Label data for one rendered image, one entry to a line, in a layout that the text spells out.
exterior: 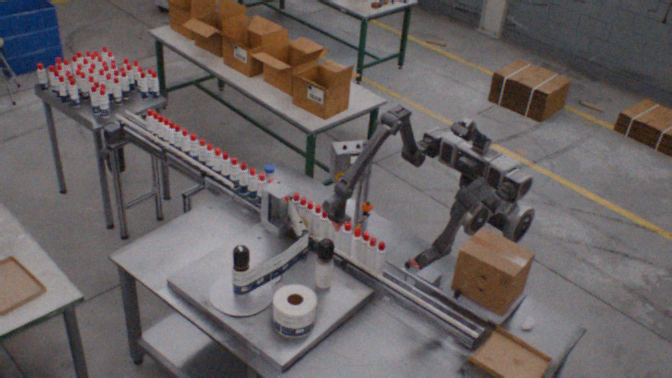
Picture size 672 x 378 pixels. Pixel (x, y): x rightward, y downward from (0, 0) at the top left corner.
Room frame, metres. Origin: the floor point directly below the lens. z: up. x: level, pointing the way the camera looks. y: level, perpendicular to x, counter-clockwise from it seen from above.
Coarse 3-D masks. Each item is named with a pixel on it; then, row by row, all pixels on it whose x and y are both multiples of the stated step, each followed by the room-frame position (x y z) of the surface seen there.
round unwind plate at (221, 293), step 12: (228, 276) 2.55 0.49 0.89; (216, 288) 2.46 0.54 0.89; (228, 288) 2.46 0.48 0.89; (264, 288) 2.49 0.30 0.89; (216, 300) 2.37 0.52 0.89; (228, 300) 2.38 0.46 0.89; (240, 300) 2.39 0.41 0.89; (252, 300) 2.40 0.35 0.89; (264, 300) 2.40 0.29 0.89; (228, 312) 2.30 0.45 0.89; (240, 312) 2.31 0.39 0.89; (252, 312) 2.32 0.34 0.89
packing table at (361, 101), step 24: (192, 48) 5.47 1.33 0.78; (216, 72) 5.05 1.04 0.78; (216, 96) 5.73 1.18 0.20; (264, 96) 4.71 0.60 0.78; (288, 96) 4.74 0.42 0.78; (360, 96) 4.85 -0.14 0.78; (288, 120) 4.47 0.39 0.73; (312, 120) 4.40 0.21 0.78; (336, 120) 4.44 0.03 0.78; (288, 144) 5.00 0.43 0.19; (312, 144) 4.32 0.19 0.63; (312, 168) 4.33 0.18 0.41
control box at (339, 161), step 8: (336, 144) 2.95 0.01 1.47; (344, 144) 2.96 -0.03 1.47; (352, 144) 2.96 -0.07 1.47; (360, 144) 2.97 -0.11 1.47; (336, 152) 2.88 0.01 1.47; (344, 152) 2.89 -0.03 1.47; (352, 152) 2.90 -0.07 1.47; (336, 160) 2.88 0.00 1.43; (344, 160) 2.88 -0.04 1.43; (336, 168) 2.87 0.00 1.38; (344, 168) 2.89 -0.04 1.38; (336, 176) 2.87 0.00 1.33; (360, 176) 2.91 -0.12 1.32
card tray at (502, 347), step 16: (496, 336) 2.36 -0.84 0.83; (512, 336) 2.34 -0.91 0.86; (480, 352) 2.24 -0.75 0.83; (496, 352) 2.25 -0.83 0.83; (512, 352) 2.26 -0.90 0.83; (528, 352) 2.27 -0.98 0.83; (544, 352) 2.24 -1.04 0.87; (480, 368) 2.15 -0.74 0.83; (496, 368) 2.16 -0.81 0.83; (512, 368) 2.16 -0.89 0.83; (528, 368) 2.17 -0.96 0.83; (544, 368) 2.16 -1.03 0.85
